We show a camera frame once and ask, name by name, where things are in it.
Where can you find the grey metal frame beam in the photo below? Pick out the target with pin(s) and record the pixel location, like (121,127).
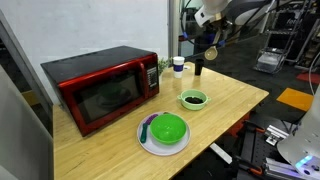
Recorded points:
(20,66)

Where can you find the red and black microwave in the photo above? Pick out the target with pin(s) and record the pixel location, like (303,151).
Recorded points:
(100,90)

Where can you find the small green plant white pot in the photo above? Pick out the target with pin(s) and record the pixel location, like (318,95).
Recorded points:
(163,65)

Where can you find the silver metal bracket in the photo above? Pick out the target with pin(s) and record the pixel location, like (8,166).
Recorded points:
(276,135)

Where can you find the purple toy utensil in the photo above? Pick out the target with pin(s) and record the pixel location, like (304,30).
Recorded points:
(150,119)

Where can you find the teal toy utensil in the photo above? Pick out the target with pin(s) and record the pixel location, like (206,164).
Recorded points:
(144,135)

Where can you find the black plastic cup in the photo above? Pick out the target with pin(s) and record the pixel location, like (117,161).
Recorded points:
(199,66)

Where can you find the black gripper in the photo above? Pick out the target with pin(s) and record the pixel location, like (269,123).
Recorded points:
(216,26)

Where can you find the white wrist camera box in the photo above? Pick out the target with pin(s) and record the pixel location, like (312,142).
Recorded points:
(203,15)

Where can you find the black optical breadboard base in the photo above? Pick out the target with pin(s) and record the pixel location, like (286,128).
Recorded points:
(253,146)

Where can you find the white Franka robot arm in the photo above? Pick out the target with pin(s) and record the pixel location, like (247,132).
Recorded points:
(306,133)

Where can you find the bright dark green bowl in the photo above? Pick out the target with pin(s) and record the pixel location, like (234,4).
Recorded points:
(168,130)

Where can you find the white paper cup blue band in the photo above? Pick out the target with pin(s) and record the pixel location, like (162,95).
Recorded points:
(178,68)

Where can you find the pale lavender round plate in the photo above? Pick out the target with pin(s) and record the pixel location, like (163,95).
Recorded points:
(163,150)

